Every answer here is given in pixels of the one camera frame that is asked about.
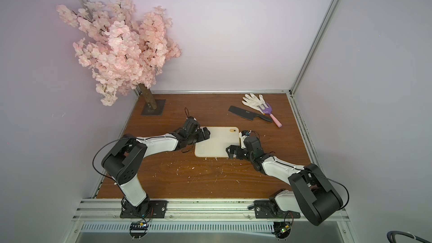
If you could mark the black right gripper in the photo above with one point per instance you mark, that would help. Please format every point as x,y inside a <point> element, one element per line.
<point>235,150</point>

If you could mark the black cleaver knife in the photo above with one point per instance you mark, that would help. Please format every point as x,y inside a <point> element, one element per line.
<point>249,115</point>

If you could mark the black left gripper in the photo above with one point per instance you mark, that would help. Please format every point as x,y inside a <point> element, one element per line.
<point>207,136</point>

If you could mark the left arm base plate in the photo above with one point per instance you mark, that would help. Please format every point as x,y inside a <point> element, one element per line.
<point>147,209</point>

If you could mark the circuit board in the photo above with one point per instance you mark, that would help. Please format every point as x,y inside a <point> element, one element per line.
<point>137,230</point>
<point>281,230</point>

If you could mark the purple pink toy rake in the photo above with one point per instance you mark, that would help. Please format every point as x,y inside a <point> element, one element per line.
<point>265,108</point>

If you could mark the right circuit board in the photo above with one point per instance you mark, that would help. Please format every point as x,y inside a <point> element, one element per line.
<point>281,230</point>

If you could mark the left circuit board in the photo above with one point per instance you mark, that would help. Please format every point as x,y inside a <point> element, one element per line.
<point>137,230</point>

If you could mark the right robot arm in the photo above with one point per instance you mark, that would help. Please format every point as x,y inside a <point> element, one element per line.
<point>312,194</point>

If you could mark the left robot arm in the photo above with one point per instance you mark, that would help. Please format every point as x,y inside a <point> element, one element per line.
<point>123,161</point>

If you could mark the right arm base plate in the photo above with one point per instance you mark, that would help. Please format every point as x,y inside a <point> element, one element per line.
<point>265,209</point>

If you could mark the white work glove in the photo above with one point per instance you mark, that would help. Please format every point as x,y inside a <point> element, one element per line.
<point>254,102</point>

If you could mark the aluminium front rail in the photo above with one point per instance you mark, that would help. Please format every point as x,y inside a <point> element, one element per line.
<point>170,210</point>

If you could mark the pink cherry blossom tree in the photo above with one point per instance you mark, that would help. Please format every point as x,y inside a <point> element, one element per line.
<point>122,53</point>

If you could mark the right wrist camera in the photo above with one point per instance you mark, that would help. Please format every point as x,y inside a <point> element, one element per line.
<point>244,135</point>

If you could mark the white cutting board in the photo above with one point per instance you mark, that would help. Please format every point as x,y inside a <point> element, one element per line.
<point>220,139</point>

